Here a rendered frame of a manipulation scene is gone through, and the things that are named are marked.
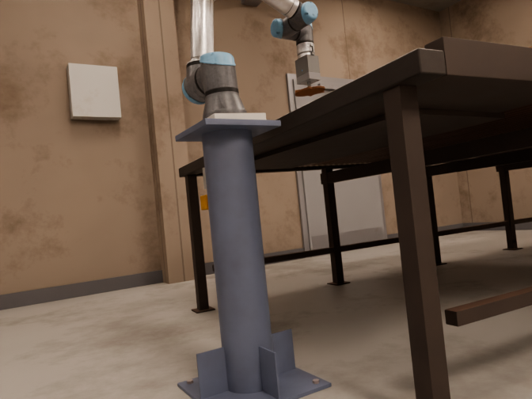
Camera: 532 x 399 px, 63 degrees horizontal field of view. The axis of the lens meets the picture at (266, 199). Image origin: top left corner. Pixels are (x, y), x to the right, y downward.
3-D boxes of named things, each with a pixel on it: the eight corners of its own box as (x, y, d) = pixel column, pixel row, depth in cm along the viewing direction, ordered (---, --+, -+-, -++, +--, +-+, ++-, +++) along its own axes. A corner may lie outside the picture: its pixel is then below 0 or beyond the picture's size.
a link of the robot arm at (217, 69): (213, 85, 141) (207, 44, 141) (196, 97, 152) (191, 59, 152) (245, 87, 147) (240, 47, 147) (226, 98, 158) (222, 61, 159)
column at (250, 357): (224, 426, 120) (194, 112, 123) (177, 386, 153) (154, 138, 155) (332, 386, 140) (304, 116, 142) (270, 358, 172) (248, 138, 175)
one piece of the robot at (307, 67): (323, 47, 187) (327, 85, 187) (309, 55, 195) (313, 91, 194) (305, 44, 182) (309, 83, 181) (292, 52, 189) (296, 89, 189)
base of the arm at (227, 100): (215, 115, 138) (211, 84, 138) (195, 126, 151) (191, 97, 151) (256, 115, 147) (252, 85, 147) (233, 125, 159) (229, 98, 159)
